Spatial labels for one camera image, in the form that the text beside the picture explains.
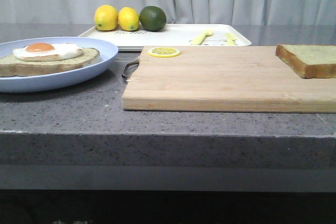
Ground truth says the green lime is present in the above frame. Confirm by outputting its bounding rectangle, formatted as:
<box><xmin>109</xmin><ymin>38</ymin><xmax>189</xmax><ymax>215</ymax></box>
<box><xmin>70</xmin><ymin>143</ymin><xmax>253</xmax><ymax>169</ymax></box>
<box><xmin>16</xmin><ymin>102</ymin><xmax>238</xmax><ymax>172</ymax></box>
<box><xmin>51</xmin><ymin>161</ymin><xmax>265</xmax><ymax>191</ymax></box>
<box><xmin>139</xmin><ymin>6</ymin><xmax>166</xmax><ymax>31</ymax></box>

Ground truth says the metal board handle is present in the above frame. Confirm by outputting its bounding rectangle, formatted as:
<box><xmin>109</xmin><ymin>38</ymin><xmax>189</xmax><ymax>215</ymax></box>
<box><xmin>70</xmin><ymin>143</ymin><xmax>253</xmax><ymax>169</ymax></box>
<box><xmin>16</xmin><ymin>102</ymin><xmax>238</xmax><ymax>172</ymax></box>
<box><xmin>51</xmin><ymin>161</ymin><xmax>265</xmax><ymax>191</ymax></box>
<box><xmin>121</xmin><ymin>57</ymin><xmax>140</xmax><ymax>83</ymax></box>

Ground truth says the fried egg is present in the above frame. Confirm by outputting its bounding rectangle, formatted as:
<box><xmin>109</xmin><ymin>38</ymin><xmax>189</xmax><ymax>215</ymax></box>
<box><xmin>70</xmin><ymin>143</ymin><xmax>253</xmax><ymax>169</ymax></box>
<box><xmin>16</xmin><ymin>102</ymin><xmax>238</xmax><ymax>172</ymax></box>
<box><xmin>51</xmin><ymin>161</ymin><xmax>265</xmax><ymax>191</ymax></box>
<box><xmin>13</xmin><ymin>42</ymin><xmax>83</xmax><ymax>61</ymax></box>

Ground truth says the left yellow lemon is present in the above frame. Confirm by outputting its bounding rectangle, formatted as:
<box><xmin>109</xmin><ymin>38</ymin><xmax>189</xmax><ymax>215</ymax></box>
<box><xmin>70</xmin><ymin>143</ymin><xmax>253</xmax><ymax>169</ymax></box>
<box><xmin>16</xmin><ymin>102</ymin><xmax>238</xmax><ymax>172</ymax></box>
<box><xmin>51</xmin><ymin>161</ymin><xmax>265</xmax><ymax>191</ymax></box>
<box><xmin>94</xmin><ymin>5</ymin><xmax>118</xmax><ymax>31</ymax></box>

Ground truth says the white bear tray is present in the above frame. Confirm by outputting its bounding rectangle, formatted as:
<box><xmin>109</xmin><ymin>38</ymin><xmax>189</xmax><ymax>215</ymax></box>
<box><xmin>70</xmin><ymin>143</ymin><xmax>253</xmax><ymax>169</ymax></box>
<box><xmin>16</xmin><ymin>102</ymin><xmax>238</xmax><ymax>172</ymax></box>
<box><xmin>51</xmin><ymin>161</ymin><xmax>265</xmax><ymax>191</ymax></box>
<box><xmin>79</xmin><ymin>24</ymin><xmax>251</xmax><ymax>51</ymax></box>

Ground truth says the bread slice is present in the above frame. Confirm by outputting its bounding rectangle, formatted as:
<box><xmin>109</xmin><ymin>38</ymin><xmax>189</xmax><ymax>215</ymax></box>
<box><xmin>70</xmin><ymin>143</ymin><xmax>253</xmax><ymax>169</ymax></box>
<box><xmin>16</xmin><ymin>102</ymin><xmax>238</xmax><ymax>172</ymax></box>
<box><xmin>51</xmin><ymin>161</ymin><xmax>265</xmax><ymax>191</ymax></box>
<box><xmin>276</xmin><ymin>44</ymin><xmax>335</xmax><ymax>79</ymax></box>
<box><xmin>1</xmin><ymin>48</ymin><xmax>100</xmax><ymax>77</ymax></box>

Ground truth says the wooden cutting board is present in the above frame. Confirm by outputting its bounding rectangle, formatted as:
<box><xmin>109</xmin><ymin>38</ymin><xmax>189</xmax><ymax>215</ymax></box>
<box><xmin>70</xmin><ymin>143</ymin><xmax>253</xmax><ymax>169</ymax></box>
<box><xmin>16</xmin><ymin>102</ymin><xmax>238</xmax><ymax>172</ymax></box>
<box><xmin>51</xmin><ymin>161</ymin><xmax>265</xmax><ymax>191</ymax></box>
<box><xmin>122</xmin><ymin>46</ymin><xmax>335</xmax><ymax>113</ymax></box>

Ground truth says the yellow lemon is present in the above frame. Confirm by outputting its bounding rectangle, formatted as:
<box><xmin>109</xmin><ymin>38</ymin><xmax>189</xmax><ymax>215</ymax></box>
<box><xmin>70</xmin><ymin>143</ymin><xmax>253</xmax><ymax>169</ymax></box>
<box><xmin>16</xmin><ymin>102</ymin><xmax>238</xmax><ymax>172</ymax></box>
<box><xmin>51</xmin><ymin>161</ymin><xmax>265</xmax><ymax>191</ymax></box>
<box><xmin>118</xmin><ymin>7</ymin><xmax>140</xmax><ymax>31</ymax></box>
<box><xmin>94</xmin><ymin>5</ymin><xmax>118</xmax><ymax>31</ymax></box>

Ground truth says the lemon slice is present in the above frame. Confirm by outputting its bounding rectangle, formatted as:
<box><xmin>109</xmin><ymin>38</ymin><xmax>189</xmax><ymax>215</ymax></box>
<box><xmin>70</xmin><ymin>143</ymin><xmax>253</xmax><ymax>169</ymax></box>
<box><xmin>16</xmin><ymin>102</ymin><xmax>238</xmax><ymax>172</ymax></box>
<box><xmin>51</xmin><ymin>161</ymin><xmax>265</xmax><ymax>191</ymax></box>
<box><xmin>148</xmin><ymin>47</ymin><xmax>181</xmax><ymax>58</ymax></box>

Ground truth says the right yellow lemon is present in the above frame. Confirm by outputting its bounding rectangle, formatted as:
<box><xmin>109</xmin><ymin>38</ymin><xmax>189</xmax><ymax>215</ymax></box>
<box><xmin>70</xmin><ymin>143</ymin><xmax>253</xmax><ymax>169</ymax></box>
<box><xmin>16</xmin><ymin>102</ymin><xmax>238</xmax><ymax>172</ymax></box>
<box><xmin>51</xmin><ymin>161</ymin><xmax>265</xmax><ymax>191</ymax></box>
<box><xmin>118</xmin><ymin>7</ymin><xmax>140</xmax><ymax>31</ymax></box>

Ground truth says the blue round plate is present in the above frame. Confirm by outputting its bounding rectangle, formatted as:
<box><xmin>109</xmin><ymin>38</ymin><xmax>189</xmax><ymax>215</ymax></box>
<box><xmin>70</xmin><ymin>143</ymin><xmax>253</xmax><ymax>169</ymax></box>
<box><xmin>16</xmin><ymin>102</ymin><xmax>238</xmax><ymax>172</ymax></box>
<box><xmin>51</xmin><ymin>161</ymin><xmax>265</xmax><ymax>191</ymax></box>
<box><xmin>1</xmin><ymin>37</ymin><xmax>118</xmax><ymax>93</ymax></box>

